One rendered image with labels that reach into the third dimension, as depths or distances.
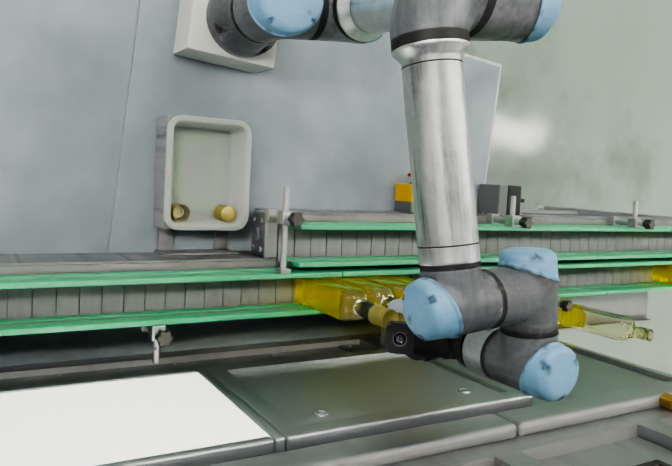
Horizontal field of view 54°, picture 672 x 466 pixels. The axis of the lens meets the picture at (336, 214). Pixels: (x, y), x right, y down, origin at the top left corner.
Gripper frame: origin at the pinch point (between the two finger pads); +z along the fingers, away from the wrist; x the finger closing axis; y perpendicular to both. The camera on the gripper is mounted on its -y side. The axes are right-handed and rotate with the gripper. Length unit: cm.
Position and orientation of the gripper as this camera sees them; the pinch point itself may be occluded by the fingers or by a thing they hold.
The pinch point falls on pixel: (388, 318)
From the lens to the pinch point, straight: 114.1
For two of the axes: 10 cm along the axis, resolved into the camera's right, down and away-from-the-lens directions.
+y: 8.6, 0.1, 5.1
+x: 0.5, -10.0, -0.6
